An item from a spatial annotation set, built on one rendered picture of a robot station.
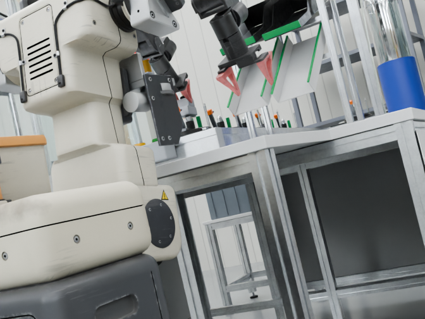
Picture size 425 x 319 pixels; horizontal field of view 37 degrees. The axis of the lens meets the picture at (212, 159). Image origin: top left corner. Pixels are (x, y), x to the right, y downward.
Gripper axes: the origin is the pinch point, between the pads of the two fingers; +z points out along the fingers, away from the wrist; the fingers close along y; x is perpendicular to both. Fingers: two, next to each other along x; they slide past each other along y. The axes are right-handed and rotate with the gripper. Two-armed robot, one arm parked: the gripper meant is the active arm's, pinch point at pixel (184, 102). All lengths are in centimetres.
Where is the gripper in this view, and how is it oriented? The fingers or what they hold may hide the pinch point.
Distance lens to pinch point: 220.9
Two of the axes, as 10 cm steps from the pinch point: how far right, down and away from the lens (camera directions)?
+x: -1.7, 6.8, -7.2
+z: 4.6, 7.0, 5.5
